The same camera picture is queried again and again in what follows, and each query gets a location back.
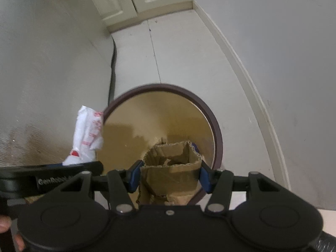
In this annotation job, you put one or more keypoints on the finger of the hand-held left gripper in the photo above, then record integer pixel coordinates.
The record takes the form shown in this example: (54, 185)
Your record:
(89, 168)

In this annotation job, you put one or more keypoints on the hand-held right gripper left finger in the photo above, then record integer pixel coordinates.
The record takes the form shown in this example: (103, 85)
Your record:
(135, 176)

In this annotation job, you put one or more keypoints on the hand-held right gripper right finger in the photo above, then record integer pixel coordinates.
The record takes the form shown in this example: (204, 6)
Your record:
(205, 179)

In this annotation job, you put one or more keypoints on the blue candy wrapper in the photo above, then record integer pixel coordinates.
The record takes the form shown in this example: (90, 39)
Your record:
(195, 147)

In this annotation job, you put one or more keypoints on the white red print plastic bag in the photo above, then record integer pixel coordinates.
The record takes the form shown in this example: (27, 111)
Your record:
(86, 134)

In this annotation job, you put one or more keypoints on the brown cardboard box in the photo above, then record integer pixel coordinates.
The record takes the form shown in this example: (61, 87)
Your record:
(170, 176)

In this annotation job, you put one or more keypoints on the brown rimmed trash bin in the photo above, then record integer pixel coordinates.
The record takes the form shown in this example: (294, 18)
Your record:
(157, 110)

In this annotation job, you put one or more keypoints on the person's left hand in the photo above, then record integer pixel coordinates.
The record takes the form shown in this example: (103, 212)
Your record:
(5, 223)

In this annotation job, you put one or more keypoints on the white kitchen island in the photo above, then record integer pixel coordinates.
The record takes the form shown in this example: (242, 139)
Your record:
(47, 71)

